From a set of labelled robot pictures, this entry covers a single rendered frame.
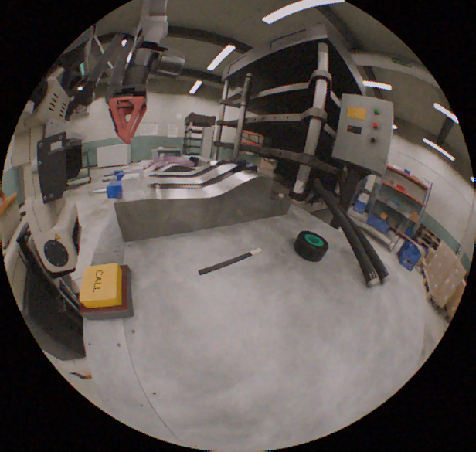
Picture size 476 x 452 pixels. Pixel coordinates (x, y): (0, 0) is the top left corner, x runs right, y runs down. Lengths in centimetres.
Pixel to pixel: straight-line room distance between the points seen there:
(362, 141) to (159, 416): 98
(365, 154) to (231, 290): 78
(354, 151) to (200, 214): 76
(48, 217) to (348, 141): 120
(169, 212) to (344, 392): 42
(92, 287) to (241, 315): 20
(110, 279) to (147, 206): 15
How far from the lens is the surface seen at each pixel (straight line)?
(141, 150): 772
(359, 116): 88
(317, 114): 79
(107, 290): 21
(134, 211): 29
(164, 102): 790
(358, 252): 41
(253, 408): 20
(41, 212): 53
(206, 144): 481
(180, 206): 29
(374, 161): 80
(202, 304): 21
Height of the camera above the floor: 99
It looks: 26 degrees down
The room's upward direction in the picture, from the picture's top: 10 degrees clockwise
